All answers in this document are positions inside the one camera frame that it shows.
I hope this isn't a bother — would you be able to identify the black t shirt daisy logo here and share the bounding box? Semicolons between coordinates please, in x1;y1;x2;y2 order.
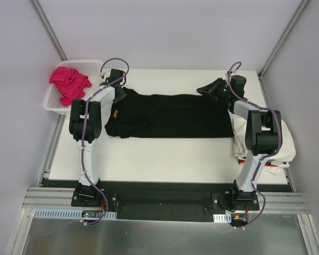
105;88;233;138

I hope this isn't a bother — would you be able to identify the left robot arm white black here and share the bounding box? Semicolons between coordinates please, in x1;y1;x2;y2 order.
69;69;127;207

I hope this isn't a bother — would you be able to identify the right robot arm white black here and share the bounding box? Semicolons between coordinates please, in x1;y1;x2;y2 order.
197;75;282;212

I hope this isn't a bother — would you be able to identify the white plastic basket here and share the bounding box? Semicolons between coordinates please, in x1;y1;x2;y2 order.
44;59;103;115

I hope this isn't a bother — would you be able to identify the pink t shirt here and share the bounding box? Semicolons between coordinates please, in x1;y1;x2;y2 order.
49;66;92;106

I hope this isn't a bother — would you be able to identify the red white folded shirt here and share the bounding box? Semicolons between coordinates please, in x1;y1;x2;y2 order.
238;157;246;165

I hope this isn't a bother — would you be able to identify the folded white t shirt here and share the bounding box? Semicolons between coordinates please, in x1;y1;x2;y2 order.
229;112;296;175

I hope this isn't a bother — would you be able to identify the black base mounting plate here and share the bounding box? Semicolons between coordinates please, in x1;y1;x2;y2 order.
71;181;259;222

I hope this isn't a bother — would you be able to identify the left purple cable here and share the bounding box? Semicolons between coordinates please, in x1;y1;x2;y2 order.
31;57;130;236

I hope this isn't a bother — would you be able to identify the purple cable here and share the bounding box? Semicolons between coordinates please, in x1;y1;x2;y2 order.
31;57;130;236
214;62;284;234

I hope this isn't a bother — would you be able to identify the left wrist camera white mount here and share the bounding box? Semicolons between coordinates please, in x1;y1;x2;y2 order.
100;70;111;79

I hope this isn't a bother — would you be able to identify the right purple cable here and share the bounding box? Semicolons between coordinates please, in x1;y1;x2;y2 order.
214;62;284;234

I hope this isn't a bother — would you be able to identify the left aluminium frame post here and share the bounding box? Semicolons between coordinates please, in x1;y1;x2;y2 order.
29;0;68;61

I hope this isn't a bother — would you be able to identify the aluminium frame post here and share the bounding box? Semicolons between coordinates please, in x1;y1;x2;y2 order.
258;0;312;80
29;0;68;61

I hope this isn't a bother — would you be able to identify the aluminium rail extrusion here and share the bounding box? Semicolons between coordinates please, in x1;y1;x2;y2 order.
22;187;310;214

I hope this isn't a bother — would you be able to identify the right aluminium frame post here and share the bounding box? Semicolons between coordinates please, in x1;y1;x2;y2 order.
258;0;312;80

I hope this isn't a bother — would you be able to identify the right white cable duct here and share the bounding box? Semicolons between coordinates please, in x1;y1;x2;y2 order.
213;214;232;224

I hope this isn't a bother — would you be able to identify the white cable duct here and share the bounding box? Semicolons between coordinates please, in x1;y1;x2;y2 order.
34;209;117;220
213;214;232;224

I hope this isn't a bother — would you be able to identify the left white cable duct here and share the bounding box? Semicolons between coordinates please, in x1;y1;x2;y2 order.
34;209;117;220

